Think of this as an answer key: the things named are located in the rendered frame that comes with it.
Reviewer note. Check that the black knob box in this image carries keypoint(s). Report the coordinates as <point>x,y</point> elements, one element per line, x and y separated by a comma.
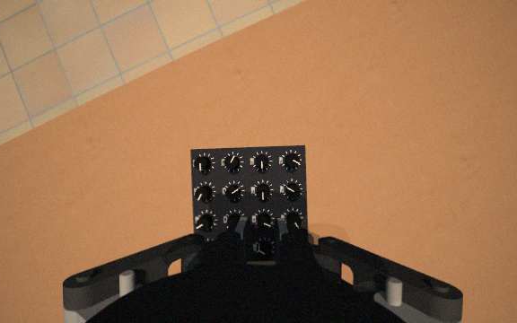
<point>263,183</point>

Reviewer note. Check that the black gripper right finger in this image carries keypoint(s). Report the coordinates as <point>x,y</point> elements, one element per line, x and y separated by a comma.
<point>411,295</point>

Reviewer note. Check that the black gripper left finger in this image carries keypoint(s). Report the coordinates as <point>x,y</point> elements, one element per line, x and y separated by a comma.
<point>88,292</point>

